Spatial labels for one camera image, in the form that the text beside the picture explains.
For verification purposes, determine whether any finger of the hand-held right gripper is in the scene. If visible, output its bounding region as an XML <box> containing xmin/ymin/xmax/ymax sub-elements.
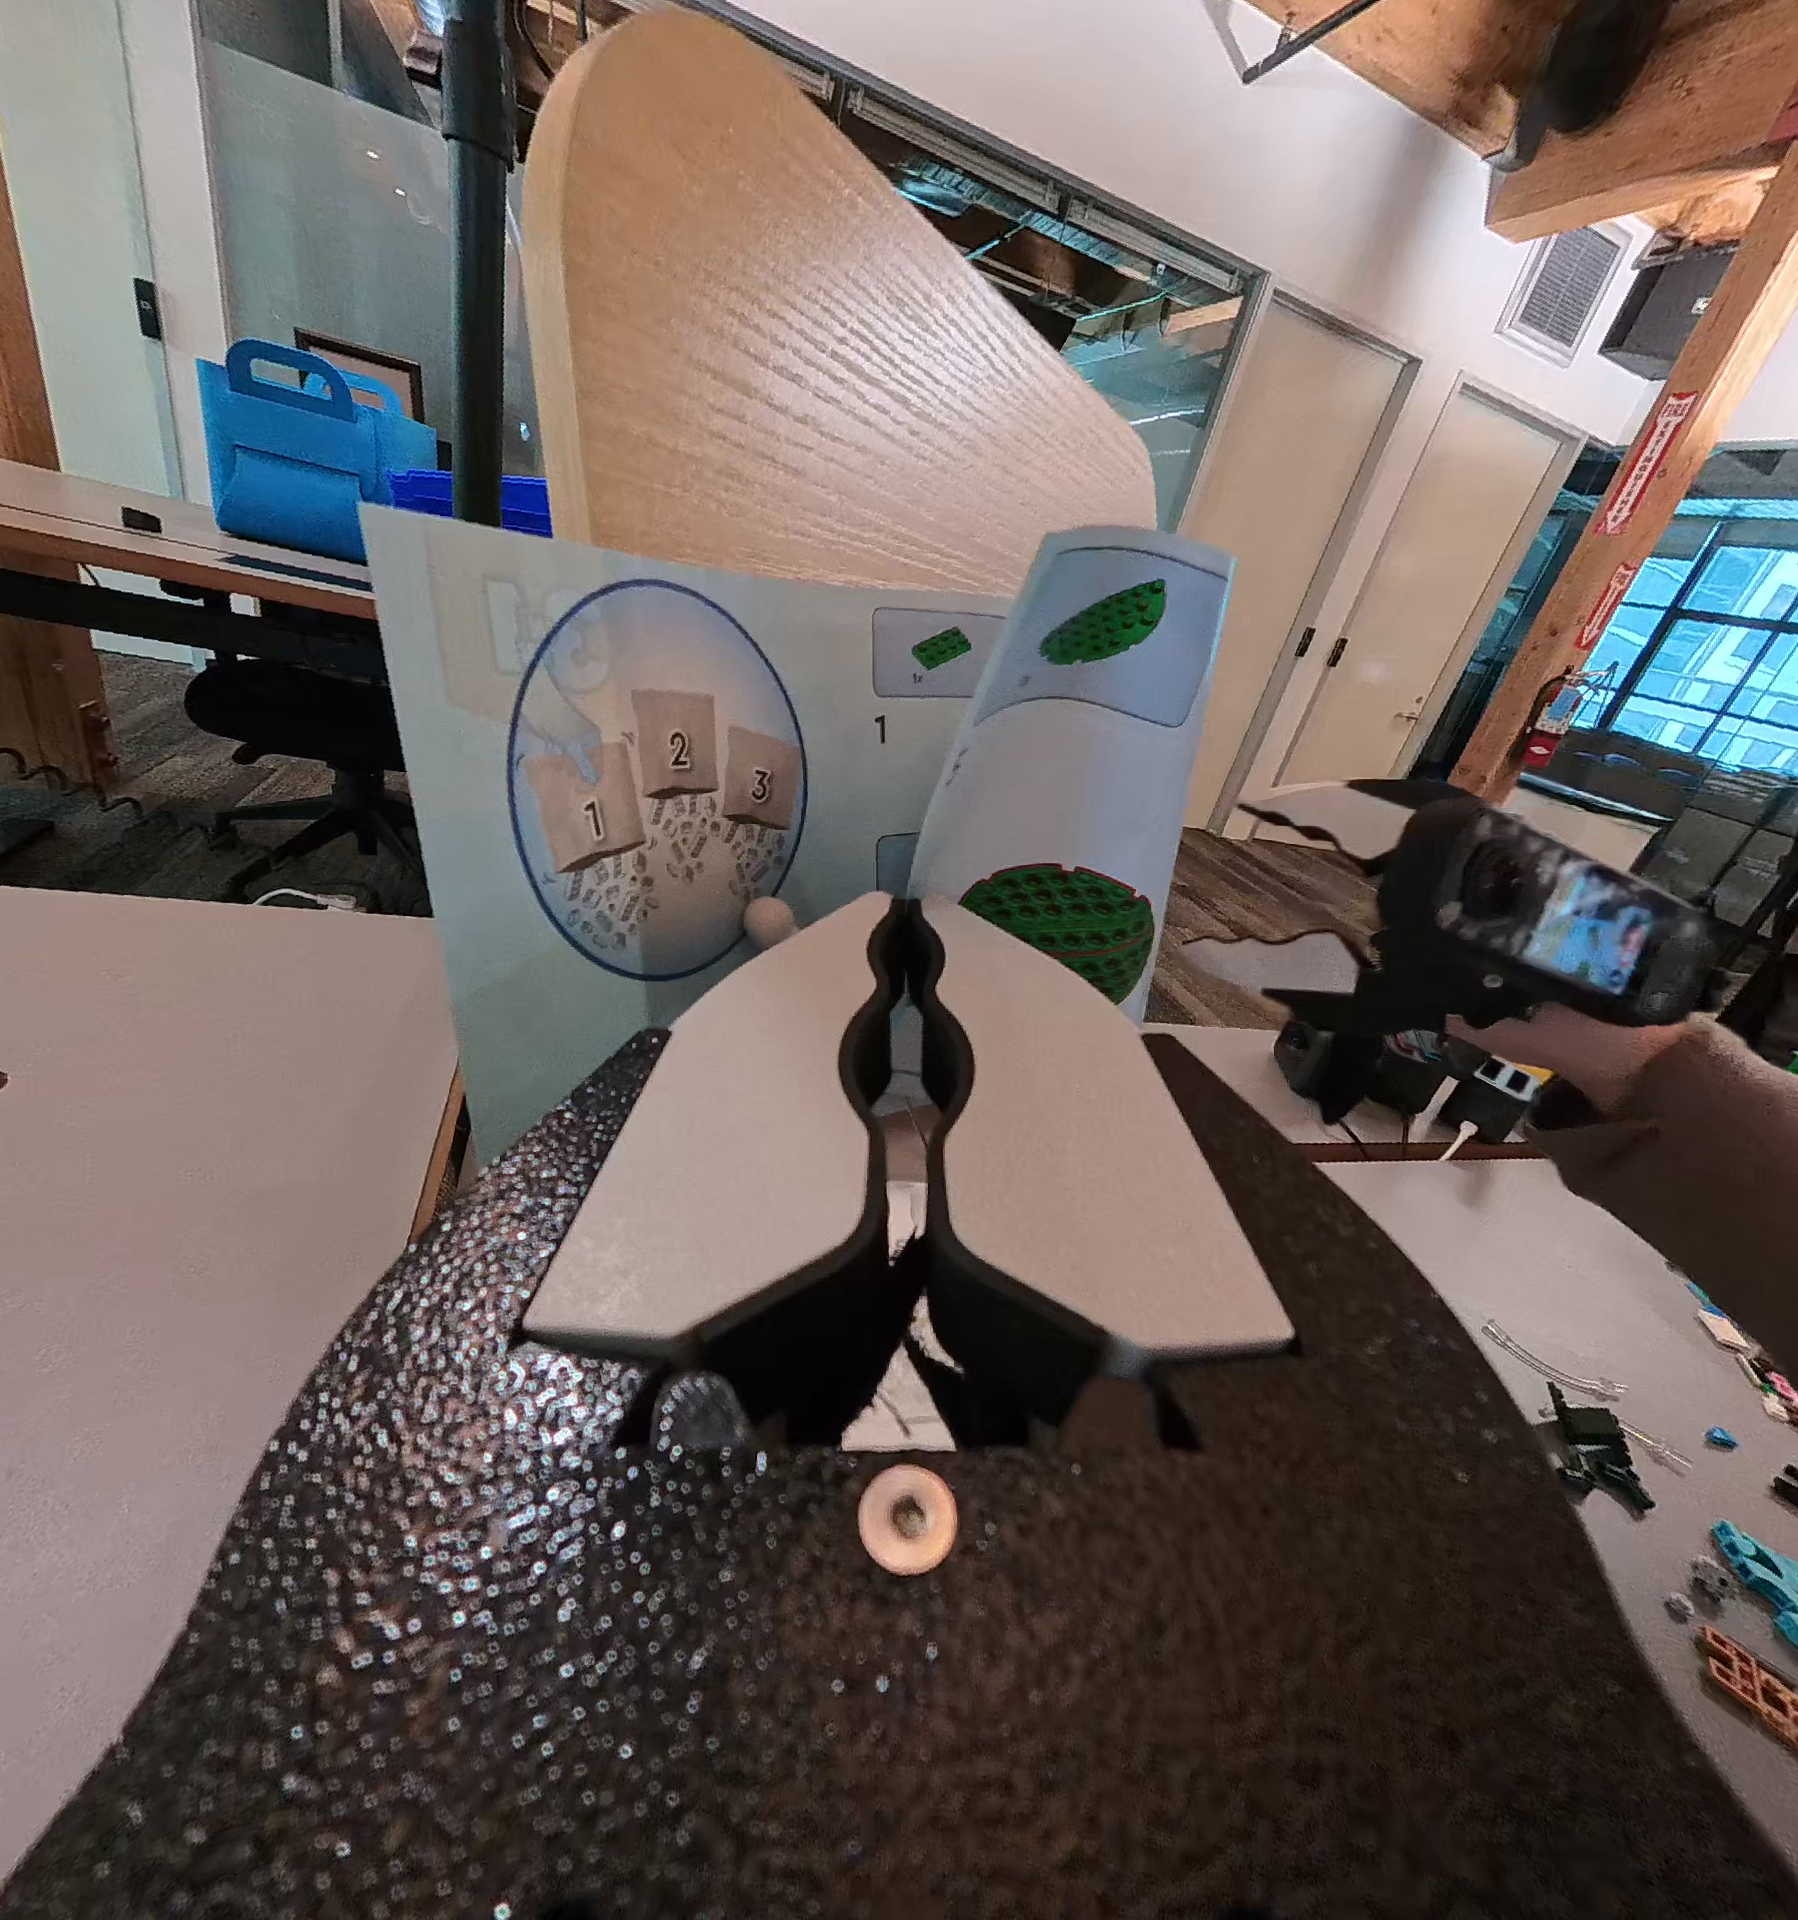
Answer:
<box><xmin>1184</xmin><ymin>909</ymin><xmax>1391</xmax><ymax>990</ymax></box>
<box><xmin>1236</xmin><ymin>776</ymin><xmax>1448</xmax><ymax>878</ymax></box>

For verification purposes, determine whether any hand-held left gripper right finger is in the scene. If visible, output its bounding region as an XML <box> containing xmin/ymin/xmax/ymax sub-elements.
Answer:
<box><xmin>908</xmin><ymin>895</ymin><xmax>1299</xmax><ymax>1371</ymax></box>

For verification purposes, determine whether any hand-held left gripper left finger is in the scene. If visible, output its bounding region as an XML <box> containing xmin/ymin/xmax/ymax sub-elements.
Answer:
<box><xmin>520</xmin><ymin>892</ymin><xmax>921</xmax><ymax>1367</ymax></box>

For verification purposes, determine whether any lego instruction booklet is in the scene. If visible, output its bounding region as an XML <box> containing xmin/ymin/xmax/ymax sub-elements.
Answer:
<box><xmin>358</xmin><ymin>506</ymin><xmax>1236</xmax><ymax>1187</ymax></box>

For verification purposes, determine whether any person's right forearm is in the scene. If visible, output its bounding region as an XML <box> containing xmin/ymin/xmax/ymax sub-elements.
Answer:
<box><xmin>1534</xmin><ymin>1021</ymin><xmax>1798</xmax><ymax>1447</ymax></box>

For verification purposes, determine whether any clear plastic lego piece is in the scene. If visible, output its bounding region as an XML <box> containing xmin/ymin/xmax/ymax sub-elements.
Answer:
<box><xmin>1483</xmin><ymin>1315</ymin><xmax>1624</xmax><ymax>1400</ymax></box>

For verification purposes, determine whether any black lego piece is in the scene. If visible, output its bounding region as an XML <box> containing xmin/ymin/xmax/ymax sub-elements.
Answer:
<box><xmin>1541</xmin><ymin>1379</ymin><xmax>1663</xmax><ymax>1513</ymax></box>

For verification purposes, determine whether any teal lego piece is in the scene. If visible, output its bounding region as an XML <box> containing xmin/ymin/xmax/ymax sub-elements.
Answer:
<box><xmin>1712</xmin><ymin>1518</ymin><xmax>1798</xmax><ymax>1679</ymax></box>

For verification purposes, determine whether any brown lattice lego piece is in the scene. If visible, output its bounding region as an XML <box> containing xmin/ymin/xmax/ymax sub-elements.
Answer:
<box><xmin>1695</xmin><ymin>1624</ymin><xmax>1798</xmax><ymax>1763</ymax></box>

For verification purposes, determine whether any person's right hand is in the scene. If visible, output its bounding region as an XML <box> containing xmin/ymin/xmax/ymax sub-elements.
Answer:
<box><xmin>1448</xmin><ymin>1007</ymin><xmax>1670</xmax><ymax>1124</ymax></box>

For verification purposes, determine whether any white door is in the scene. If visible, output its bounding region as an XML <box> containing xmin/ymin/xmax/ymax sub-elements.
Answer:
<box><xmin>1275</xmin><ymin>379</ymin><xmax>1586</xmax><ymax>794</ymax></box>
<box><xmin>1178</xmin><ymin>289</ymin><xmax>1422</xmax><ymax>829</ymax></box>

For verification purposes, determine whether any black charging dock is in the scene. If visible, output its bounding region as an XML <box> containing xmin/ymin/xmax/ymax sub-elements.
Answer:
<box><xmin>1275</xmin><ymin>1019</ymin><xmax>1544</xmax><ymax>1152</ymax></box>

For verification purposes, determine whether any large paned window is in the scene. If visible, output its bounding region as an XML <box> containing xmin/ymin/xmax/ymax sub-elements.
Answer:
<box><xmin>1571</xmin><ymin>508</ymin><xmax>1798</xmax><ymax>784</ymax></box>

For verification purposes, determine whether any glass partition window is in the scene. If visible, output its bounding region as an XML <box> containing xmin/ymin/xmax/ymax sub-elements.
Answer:
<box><xmin>836</xmin><ymin>83</ymin><xmax>1274</xmax><ymax>517</ymax></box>

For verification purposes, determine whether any black office chair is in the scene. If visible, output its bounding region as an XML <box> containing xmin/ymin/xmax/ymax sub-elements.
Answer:
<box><xmin>182</xmin><ymin>657</ymin><xmax>424</xmax><ymax>903</ymax></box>

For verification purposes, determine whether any blue storage bin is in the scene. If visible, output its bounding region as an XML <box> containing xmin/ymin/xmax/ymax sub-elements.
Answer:
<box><xmin>384</xmin><ymin>470</ymin><xmax>557</xmax><ymax>538</ymax></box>

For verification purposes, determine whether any large rounded wooden divider panel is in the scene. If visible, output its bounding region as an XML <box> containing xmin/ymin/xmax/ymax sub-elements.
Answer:
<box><xmin>520</xmin><ymin>14</ymin><xmax>1157</xmax><ymax>600</ymax></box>

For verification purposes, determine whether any blue plastic tote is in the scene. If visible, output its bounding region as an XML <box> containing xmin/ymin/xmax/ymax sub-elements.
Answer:
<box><xmin>193</xmin><ymin>338</ymin><xmax>437</xmax><ymax>551</ymax></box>

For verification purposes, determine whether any wooden desk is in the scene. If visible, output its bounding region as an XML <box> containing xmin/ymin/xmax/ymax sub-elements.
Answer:
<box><xmin>0</xmin><ymin>449</ymin><xmax>377</xmax><ymax>619</ymax></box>

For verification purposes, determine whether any black pole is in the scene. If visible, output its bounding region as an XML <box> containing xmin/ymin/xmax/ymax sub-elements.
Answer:
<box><xmin>437</xmin><ymin>0</ymin><xmax>520</xmax><ymax>530</ymax></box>

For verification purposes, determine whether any red small post sign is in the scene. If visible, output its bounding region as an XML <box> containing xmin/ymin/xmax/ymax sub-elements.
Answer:
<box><xmin>1566</xmin><ymin>562</ymin><xmax>1644</xmax><ymax>657</ymax></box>

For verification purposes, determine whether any red vertical post sign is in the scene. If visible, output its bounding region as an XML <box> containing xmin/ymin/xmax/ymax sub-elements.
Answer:
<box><xmin>1596</xmin><ymin>394</ymin><xmax>1703</xmax><ymax>538</ymax></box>

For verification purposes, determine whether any wall air vent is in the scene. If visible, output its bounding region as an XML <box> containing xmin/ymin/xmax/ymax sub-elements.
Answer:
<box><xmin>1499</xmin><ymin>221</ymin><xmax>1635</xmax><ymax>357</ymax></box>

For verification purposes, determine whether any black wall speaker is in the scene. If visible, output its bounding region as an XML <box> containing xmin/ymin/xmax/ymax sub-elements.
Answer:
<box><xmin>1596</xmin><ymin>243</ymin><xmax>1742</xmax><ymax>381</ymax></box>

